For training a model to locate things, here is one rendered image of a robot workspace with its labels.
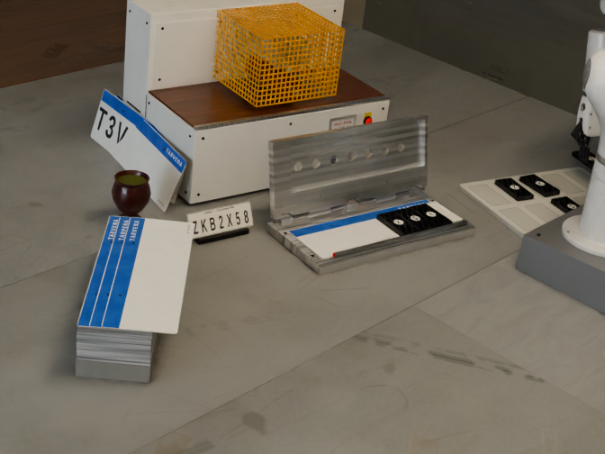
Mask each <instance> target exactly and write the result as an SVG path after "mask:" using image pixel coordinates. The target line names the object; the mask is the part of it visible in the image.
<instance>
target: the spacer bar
mask: <svg viewBox="0 0 605 454"><path fill-rule="evenodd" d="M426 204H428V205H429V206H431V207H432V208H434V209H435V210H437V211H438V212H440V213H441V214H443V215H444V216H446V217H447V218H448V219H449V220H451V221H452V222H453V223H454V222H461V221H463V219H462V218H460V217H459V216H457V215H456V214H454V213H452V212H451V211H449V210H448V209H447V208H446V207H445V206H443V205H442V204H440V203H438V202H437V201H433V202H429V203H426Z"/></svg>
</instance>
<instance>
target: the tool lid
mask: <svg viewBox="0 0 605 454"><path fill-rule="evenodd" d="M399 143H402V150H400V151H398V149H397V148H398V145H399ZM383 146H386V152H385V154H382V152H381V149H382V147H383ZM367 149H370V155H369V156H368V157H367V158H366V157H365V151H366V150H367ZM349 152H352V153H353V159H352V160H348V153H349ZM333 155H335V156H336V161H335V163H334V164H331V163H330V158H331V157H332V156H333ZM315 159H317V160H318V161H319V164H318V166H317V167H316V168H314V167H313V166H312V162H313V161H314V160H315ZM268 160H269V191H270V218H272V219H280V218H282V213H290V214H292V215H297V214H301V213H308V214H309V216H307V217H308V218H310V217H313V216H318V215H322V214H326V213H330V212H331V207H333V206H338V205H342V204H348V199H352V198H356V200H359V201H362V200H366V199H370V198H374V199H375V201H374V203H378V202H382V201H386V200H390V199H394V198H395V197H396V193H399V192H403V191H407V190H411V186H414V185H417V186H419V187H424V186H427V171H428V116H427V115H426V114H418V115H413V116H408V117H402V118H397V119H392V120H387V121H381V122H376V123H367V124H361V125H356V126H350V127H346V128H340V129H335V130H329V131H325V132H315V133H309V134H304V135H299V136H293V137H288V138H283V139H278V140H272V141H268ZM297 162H300V164H301V167H300V169H299V170H297V171H295V170H294V165H295V163H297Z"/></svg>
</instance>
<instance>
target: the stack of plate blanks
mask: <svg viewBox="0 0 605 454"><path fill-rule="evenodd" d="M120 217H121V216H110V217H109V220H108V223H107V225H106V229H105V232H104V237H103V240H102V243H101V247H100V250H99V252H98V255H97V259H96V262H95V267H94V270H93V273H92V276H91V279H90V282H89V285H88V288H87V291H86V297H85V300H84V302H83V306H82V309H81V312H80V315H79V318H78V321H77V358H76V377H94V378H104V379H114V380H124V381H135V382H145V383H149V381H150V377H151V371H152V367H153V362H154V357H155V352H156V347H157V342H158V333H152V332H142V331H123V330H114V329H104V328H94V327H90V326H89V323H90V320H91V317H92V313H93V310H94V307H95V301H96V298H97V295H98V292H99V288H100V285H101V282H102V279H103V275H104V270H105V267H106V263H107V260H108V257H109V254H110V250H111V247H112V244H113V238H114V235H115V232H116V229H117V225H118V221H119V219H120Z"/></svg>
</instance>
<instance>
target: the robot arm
mask: <svg viewBox="0 0 605 454"><path fill-rule="evenodd" d="M600 9H601V11H602V12H603V13H604V14H605V0H600ZM582 90H583V91H584V92H585V93H584V95H583V96H582V99H581V102H580V106H579V110H578V115H577V121H576V127H575V128H574V129H573V131H572V133H571V135H572V136H573V137H574V138H575V140H576V141H577V142H578V145H579V146H580V152H579V160H580V161H582V162H585V163H588V162H589V154H590V148H588V145H589V142H590V139H591V137H598V136H600V140H599V143H598V148H597V153H596V157H595V160H594V164H593V169H592V173H591V180H590V184H589V187H588V191H587V195H586V198H585V202H584V206H583V210H582V214H581V215H575V216H572V217H570V218H568V219H566V220H565V221H564V223H563V226H562V234H563V235H564V237H565V238H566V239H567V241H569V242H570V243H571V244H573V245H574V246H575V247H576V248H578V249H580V250H583V251H586V252H588V253H591V254H593V255H597V256H600V257H604V258H605V28H597V29H591V30H589V33H588V41H587V50H586V60H585V66H584V69H583V73H582ZM579 133H580V134H581V136H580V135H579ZM585 137H586V138H585ZM584 138H585V140H584Z"/></svg>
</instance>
